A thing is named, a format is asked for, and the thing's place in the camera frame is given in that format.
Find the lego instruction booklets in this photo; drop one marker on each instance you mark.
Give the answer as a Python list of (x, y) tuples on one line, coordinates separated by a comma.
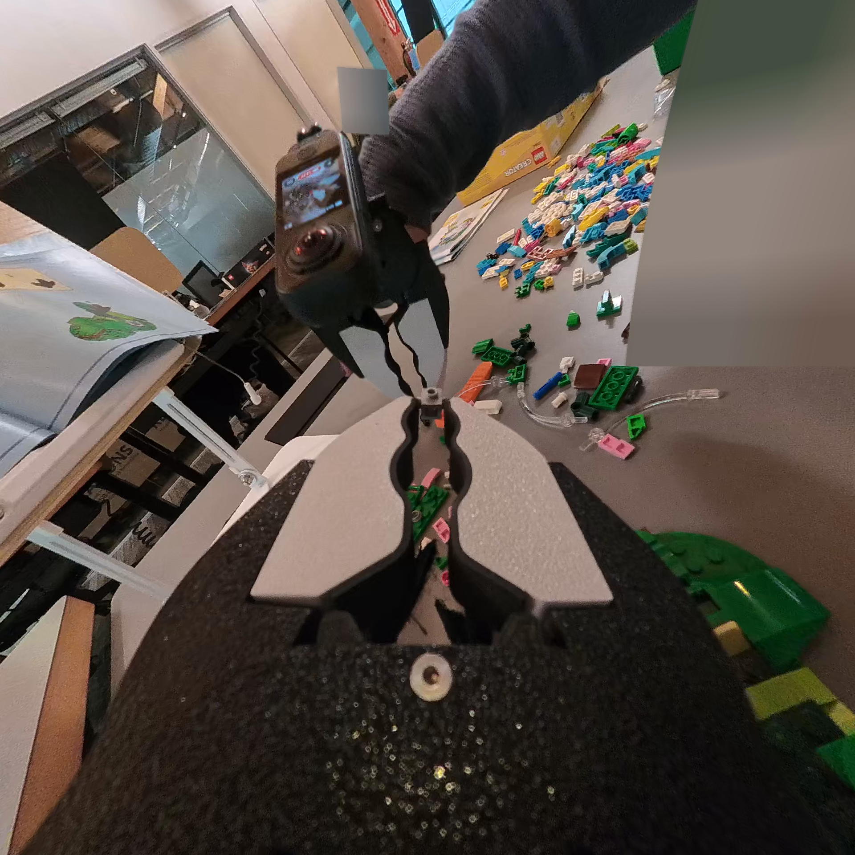
[(461, 227)]

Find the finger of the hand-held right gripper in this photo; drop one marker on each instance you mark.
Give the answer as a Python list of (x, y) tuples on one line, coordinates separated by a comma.
[(371, 354), (424, 340)]

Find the small grey lego piece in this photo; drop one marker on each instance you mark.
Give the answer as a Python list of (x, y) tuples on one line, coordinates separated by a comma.
[(432, 399)]

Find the transparent curved lego rod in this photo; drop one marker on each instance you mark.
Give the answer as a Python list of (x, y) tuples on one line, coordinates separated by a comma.
[(534, 413), (705, 393)]

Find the wooden background table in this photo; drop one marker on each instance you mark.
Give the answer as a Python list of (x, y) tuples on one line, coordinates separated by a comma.
[(240, 287)]

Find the pink lego tile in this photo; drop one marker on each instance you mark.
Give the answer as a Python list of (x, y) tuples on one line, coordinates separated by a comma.
[(616, 447)]

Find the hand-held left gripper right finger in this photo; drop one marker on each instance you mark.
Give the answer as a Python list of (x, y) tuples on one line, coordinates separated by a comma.
[(528, 528)]

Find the tan book stand board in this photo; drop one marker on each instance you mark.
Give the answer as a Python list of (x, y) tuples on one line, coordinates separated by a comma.
[(429, 48), (137, 260)]

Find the black picture frame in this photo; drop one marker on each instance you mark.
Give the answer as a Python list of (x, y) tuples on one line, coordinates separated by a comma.
[(199, 280)]

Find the person's right forearm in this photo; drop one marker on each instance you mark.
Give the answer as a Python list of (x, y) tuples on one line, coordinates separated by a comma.
[(501, 87)]

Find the green lego build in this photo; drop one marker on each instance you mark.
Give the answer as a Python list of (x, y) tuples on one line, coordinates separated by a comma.
[(755, 601)]

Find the dark green lego piece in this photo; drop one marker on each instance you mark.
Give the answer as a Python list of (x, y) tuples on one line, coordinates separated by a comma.
[(522, 339)]

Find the open lego instruction book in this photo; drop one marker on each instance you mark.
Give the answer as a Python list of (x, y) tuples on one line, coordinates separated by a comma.
[(80, 320)]

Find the printed cardboard box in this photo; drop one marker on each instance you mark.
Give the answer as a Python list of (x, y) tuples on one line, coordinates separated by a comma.
[(133, 467)]

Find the green lego bracket piece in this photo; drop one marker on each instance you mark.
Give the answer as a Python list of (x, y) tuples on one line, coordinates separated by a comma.
[(609, 304)]

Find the yellow lego box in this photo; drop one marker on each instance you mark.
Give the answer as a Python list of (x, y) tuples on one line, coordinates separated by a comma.
[(528, 160)]

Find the green plastic bin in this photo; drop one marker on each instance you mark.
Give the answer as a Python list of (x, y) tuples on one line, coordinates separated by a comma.
[(671, 47)]

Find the wide green lego plate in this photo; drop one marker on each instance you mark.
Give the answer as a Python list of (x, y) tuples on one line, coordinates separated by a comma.
[(614, 387)]

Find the pile of colourful lego pieces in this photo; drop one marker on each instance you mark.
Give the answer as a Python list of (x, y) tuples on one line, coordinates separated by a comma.
[(588, 207)]

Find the blue lego bar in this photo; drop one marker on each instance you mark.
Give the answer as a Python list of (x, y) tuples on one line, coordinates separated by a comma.
[(548, 386)]

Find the white book stand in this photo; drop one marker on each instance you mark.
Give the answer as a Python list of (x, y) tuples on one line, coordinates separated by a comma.
[(200, 568)]

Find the brown lego tile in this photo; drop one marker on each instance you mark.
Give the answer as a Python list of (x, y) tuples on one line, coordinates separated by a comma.
[(591, 376)]

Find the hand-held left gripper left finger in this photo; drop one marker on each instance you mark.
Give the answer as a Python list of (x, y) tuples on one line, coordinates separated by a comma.
[(334, 521)]

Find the white lego brick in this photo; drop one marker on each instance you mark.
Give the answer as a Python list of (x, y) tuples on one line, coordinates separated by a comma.
[(487, 407)]

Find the green plate with grey stud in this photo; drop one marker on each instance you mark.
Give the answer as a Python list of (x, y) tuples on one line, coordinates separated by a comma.
[(427, 507)]

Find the small green lego slope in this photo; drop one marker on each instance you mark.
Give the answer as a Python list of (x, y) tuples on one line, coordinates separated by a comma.
[(636, 426)]

